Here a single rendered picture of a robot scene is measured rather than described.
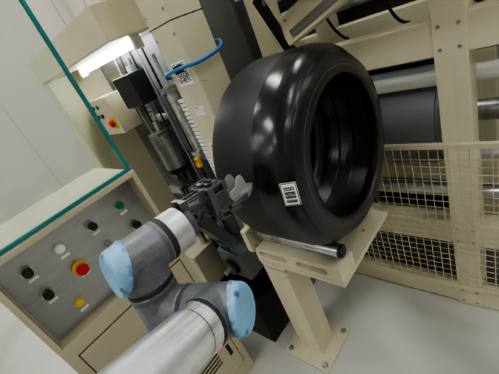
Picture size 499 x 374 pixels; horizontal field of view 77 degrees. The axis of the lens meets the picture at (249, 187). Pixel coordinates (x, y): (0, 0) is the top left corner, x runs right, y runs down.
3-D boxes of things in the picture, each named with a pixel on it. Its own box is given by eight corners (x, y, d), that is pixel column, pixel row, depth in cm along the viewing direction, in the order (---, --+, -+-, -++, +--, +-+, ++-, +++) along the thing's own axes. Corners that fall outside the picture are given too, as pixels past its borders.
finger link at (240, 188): (255, 166, 75) (228, 184, 69) (261, 188, 77) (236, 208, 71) (245, 166, 77) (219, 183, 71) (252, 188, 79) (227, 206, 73)
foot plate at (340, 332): (284, 351, 174) (284, 349, 173) (309, 312, 189) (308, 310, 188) (328, 374, 155) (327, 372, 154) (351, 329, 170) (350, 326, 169)
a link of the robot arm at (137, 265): (112, 295, 60) (85, 252, 57) (165, 256, 67) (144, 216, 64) (133, 309, 53) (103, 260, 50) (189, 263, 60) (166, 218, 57)
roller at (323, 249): (259, 240, 120) (252, 235, 117) (263, 229, 121) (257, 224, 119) (344, 261, 96) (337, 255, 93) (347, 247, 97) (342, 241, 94)
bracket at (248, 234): (249, 251, 120) (239, 231, 116) (302, 191, 142) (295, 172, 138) (255, 253, 118) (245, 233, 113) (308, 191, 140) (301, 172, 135)
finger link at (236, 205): (251, 193, 72) (225, 212, 67) (253, 199, 73) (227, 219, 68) (237, 191, 76) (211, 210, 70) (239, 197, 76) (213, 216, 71)
